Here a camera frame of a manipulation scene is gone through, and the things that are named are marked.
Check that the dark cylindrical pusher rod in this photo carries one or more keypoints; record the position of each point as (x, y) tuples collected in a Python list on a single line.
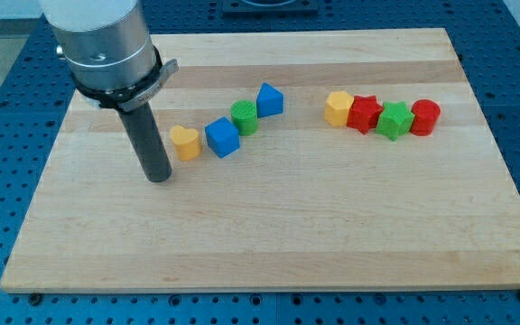
[(147, 143)]

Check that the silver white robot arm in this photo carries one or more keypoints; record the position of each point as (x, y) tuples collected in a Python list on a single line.
[(115, 65)]

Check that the yellow heart block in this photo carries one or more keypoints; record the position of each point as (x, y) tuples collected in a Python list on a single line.
[(186, 142)]

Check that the blue cube block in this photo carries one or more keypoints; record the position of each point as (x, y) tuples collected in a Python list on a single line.
[(222, 137)]

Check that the green cylinder block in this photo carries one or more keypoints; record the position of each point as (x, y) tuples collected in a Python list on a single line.
[(244, 117)]

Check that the blue triangle block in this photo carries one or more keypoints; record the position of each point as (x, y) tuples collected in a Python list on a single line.
[(269, 101)]

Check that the light wooden board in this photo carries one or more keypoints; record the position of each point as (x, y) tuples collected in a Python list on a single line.
[(301, 205)]

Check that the yellow hexagon block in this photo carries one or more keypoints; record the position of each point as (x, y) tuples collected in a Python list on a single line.
[(338, 104)]

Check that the red star block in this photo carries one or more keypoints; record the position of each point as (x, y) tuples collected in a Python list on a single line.
[(364, 113)]

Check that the green star block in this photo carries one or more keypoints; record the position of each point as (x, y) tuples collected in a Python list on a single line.
[(395, 120)]

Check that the red cylinder block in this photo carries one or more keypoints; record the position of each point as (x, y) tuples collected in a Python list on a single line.
[(426, 114)]

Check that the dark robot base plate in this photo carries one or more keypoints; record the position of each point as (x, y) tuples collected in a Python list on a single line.
[(238, 7)]

